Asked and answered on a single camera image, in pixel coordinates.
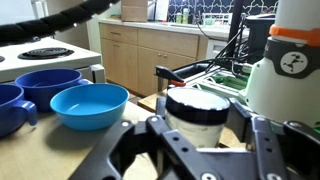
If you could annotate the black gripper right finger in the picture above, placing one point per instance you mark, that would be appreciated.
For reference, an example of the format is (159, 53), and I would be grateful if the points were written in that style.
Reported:
(263, 143)

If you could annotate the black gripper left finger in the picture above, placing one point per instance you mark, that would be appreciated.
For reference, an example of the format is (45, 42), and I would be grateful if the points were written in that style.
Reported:
(173, 140)

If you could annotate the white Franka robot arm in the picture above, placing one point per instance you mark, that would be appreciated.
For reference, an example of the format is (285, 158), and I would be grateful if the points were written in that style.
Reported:
(276, 96)

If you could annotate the wooden kitchen base cabinets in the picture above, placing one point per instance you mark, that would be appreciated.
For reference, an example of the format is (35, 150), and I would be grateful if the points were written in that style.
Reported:
(133, 60)

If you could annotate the light blue plastic bowl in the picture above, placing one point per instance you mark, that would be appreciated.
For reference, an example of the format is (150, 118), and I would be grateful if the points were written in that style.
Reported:
(90, 106)

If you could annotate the white dishwasher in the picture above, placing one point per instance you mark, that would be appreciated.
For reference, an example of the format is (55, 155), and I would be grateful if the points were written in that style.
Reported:
(215, 48)

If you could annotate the black electronics box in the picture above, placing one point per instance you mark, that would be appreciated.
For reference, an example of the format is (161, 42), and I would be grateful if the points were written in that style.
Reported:
(258, 36)

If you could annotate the green plastic bottle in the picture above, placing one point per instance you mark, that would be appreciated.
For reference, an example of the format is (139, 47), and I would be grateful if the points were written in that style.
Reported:
(185, 16)
(179, 18)

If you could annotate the brown cardboard box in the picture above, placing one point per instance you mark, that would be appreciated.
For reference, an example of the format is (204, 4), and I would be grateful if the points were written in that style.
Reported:
(134, 10)

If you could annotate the dark blue plastic cup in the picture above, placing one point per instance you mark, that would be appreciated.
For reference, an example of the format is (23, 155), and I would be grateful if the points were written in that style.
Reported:
(46, 86)

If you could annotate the wooden butcher block table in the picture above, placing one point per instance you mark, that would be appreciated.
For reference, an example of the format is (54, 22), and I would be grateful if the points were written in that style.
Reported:
(33, 153)

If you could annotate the white electric stove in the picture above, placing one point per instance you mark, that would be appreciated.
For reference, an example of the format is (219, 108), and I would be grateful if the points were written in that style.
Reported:
(50, 63)

